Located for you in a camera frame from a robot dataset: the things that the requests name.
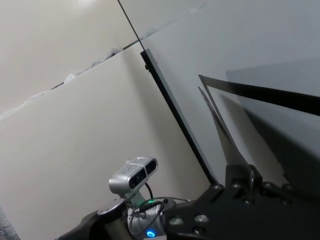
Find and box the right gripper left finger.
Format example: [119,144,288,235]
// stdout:
[225,164,252,201]

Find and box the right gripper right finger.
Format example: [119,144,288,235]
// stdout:
[251,164,264,194]

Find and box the black robot print poster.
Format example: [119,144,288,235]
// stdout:
[197,86,291,186]

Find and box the black table edge trim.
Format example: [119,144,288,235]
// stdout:
[140,49,219,187]

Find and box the white partition panel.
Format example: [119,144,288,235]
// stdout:
[0,49,212,240]

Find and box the black camera cable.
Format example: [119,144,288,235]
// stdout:
[138,182,169,216]

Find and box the silver stereo camera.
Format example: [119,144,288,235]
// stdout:
[108,156,159,199]

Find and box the grey textured post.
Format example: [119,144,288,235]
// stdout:
[0,206,20,240]

